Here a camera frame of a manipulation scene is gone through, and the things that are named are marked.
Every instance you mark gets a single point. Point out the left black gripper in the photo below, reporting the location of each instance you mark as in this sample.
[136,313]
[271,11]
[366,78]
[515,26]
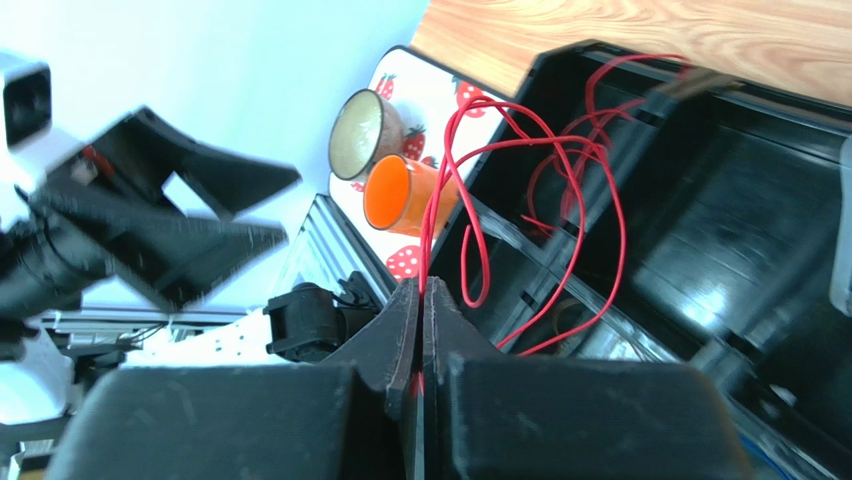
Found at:
[81,229]

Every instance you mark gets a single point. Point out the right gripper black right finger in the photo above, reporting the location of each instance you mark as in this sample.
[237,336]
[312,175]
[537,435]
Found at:
[445,332]

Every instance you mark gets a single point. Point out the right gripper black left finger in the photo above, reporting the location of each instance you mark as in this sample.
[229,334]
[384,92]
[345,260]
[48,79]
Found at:
[381,429]

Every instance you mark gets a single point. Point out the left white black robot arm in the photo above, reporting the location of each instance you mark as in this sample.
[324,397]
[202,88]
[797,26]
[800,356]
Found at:
[141,202]

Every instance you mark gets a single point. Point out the orange translucent cup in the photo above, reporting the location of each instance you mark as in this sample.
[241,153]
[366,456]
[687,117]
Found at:
[396,194]

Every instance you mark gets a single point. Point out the white strawberry pattern tray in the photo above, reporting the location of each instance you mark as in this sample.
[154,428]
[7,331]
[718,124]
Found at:
[425,95]

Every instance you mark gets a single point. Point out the beige ceramic bowl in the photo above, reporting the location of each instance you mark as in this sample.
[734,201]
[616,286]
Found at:
[367,129]

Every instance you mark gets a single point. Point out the black six-compartment tray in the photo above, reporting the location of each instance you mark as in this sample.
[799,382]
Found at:
[720,255]

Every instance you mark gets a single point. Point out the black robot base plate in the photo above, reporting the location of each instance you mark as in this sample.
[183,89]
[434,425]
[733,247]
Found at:
[331,285]

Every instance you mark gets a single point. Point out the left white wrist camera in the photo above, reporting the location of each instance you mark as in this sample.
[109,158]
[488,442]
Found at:
[31,146]

